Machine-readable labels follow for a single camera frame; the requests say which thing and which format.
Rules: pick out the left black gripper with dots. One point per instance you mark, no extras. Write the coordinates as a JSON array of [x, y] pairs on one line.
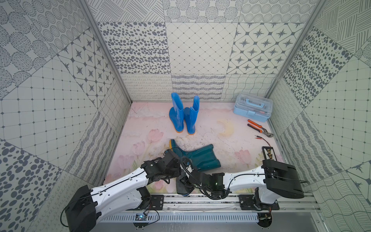
[[173, 162]]

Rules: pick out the green rubber boot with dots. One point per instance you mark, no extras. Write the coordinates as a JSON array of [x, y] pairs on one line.
[[203, 158]]

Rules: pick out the grey blue microfibre cloth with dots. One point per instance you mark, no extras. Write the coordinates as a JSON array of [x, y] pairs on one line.
[[183, 186]]

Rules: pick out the blue rubber boot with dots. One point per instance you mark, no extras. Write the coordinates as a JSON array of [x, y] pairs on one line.
[[176, 113], [191, 114]]

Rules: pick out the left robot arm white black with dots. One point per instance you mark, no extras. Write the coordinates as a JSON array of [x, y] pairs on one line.
[[89, 206]]

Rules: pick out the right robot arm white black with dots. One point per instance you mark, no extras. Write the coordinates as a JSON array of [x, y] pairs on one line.
[[272, 180]]

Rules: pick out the light blue plastic toolbox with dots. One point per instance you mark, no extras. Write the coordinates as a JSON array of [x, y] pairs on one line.
[[253, 107]]

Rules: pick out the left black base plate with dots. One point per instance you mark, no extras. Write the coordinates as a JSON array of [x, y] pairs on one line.
[[153, 202]]

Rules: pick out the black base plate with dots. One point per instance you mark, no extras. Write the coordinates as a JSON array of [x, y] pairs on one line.
[[251, 202], [153, 202]]

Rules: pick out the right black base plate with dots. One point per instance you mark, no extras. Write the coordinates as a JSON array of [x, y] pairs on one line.
[[251, 202]]

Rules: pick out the orange handled pliers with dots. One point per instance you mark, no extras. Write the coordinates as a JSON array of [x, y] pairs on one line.
[[259, 128]]

